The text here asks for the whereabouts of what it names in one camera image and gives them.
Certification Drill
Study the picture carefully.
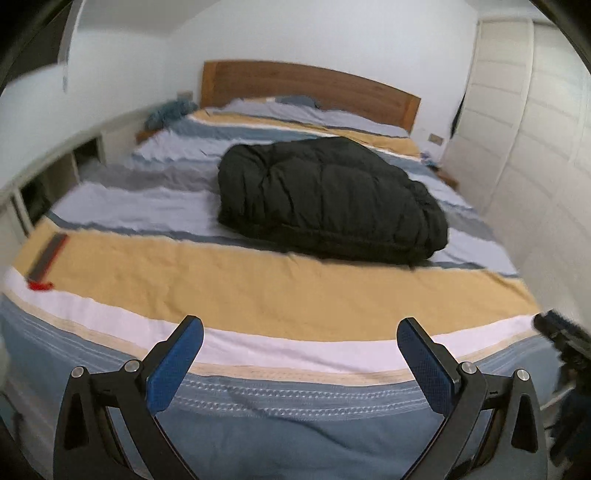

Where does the black puffer jacket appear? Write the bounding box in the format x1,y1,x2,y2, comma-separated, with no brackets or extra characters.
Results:
218,137,449,265

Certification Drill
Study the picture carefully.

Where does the red grey flat tool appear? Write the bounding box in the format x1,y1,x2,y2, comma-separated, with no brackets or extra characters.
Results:
26,233,69,292

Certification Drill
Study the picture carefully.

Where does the white wardrobe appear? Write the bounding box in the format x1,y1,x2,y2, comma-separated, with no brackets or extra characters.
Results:
444,19,590,324

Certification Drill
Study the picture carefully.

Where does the wooden nightstand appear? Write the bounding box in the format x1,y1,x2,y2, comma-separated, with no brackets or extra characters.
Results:
436,168,460,191

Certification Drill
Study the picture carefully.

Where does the white low shelf unit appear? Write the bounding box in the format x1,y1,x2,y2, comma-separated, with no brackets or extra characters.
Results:
1,108,148,266

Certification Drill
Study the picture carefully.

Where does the striped bed duvet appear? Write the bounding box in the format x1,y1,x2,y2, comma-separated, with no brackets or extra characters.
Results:
1,101,559,479

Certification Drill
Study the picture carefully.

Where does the teal cloth beside bed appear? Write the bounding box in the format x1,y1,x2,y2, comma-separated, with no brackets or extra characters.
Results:
144,99,198,130

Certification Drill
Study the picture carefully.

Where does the wooden headboard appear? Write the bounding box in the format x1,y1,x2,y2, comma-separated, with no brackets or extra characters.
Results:
200,60,421,136

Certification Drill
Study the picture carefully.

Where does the grey-blue pillow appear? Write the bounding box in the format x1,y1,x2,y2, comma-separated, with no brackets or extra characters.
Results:
274,95,321,109

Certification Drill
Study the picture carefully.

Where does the wall switch plate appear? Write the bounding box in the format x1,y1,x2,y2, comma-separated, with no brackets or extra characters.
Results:
428,134,444,146

